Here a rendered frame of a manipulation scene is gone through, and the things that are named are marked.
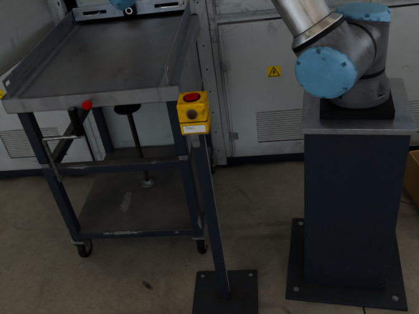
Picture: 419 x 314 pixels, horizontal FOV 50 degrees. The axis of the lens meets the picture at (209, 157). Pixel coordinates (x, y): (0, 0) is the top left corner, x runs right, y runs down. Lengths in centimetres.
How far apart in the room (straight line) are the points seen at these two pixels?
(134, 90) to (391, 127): 80
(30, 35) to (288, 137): 132
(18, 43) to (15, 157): 89
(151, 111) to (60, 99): 82
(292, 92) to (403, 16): 57
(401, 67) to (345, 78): 112
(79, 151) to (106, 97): 107
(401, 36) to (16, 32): 164
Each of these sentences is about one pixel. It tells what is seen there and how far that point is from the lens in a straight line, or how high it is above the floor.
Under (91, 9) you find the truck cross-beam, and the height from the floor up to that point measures 91.
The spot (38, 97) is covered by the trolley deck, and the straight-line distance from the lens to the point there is 162.
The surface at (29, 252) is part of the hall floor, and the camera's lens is 232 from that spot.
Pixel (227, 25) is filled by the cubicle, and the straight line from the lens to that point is 207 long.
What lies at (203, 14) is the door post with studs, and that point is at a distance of 208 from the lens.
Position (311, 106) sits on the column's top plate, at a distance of 146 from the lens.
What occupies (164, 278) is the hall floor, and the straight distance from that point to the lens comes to 196.
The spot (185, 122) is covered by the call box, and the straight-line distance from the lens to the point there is 125.
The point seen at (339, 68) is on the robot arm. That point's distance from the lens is 114.
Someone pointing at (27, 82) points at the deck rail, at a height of 85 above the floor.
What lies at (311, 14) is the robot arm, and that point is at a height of 110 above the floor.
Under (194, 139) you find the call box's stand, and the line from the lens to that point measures 130.
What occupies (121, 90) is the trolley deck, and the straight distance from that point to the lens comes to 151.
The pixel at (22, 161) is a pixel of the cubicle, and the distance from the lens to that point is 275.
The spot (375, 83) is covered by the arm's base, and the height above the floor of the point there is 84.
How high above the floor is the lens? 148
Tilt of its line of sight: 36 degrees down
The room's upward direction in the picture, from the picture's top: 9 degrees counter-clockwise
